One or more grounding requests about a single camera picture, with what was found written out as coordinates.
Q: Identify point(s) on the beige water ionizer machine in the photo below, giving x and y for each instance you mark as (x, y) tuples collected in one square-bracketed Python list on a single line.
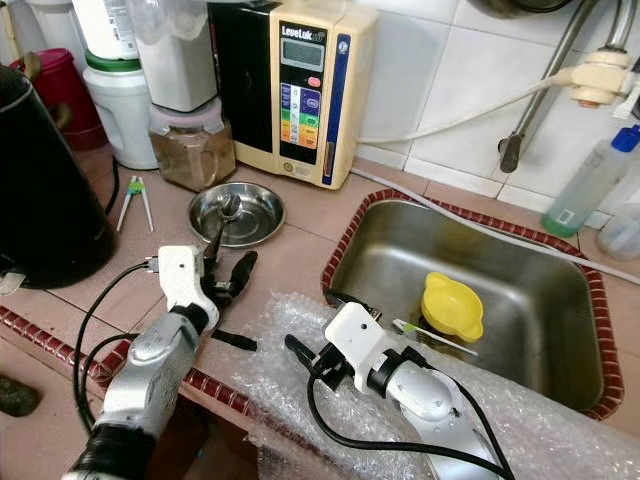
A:
[(310, 100)]

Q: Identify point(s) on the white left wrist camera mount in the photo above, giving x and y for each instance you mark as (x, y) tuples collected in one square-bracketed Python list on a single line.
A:
[(182, 280)]

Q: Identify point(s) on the stainless steel sink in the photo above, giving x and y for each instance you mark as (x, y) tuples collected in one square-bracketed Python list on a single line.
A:
[(520, 260)]

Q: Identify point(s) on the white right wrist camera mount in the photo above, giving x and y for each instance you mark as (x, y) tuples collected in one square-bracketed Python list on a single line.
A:
[(355, 335)]

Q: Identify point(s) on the chrome tap pipe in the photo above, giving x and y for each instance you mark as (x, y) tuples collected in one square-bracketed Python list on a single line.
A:
[(618, 25)]

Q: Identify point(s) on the thin grey plastic tube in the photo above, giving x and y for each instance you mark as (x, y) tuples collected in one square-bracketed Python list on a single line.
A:
[(490, 225)]

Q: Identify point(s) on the white container with green band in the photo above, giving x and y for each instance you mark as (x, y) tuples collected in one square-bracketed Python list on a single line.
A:
[(125, 115)]

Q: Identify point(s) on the clear green dish soap bottle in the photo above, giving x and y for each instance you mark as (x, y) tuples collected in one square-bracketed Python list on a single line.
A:
[(585, 190)]

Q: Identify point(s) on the dark red plastic container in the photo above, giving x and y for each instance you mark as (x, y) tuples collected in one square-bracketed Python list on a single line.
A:
[(70, 100)]

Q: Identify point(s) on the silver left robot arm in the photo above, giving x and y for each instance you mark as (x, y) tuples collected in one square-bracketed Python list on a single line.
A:
[(160, 375)]

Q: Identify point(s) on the dark green oblong object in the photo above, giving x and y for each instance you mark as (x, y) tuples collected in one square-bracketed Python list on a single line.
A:
[(18, 396)]

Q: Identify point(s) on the small black plastic piece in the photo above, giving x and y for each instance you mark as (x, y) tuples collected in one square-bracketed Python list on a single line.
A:
[(235, 339)]

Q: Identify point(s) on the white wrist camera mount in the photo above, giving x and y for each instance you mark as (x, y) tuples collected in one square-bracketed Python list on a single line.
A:
[(182, 280), (355, 335)]

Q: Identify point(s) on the yellow plastic bowl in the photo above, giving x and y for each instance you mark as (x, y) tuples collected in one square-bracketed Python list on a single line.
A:
[(452, 308)]

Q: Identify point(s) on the dark hanging pot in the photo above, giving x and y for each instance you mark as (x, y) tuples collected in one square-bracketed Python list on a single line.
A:
[(525, 7)]

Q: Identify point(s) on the small clear plastic bottle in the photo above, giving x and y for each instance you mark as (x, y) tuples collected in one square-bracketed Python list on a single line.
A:
[(620, 230)]

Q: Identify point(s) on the clear jar of brown powder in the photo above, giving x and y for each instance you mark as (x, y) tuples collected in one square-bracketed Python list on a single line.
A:
[(190, 160)]

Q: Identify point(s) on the steel pipe with dark end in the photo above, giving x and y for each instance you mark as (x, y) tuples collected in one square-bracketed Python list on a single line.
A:
[(512, 155)]

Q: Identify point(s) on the steel spoon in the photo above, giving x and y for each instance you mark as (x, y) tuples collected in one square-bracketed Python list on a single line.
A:
[(230, 205)]

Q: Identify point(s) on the round steel bowl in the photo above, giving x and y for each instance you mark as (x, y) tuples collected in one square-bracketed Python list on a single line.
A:
[(255, 215)]

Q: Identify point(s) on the clear bubble wrap sheet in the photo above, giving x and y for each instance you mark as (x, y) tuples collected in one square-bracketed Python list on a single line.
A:
[(280, 370)]

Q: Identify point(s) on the black electric kettle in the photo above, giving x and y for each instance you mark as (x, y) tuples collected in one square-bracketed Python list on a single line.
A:
[(50, 190)]

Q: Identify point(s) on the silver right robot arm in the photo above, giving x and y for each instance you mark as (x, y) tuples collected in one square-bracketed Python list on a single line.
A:
[(430, 395)]

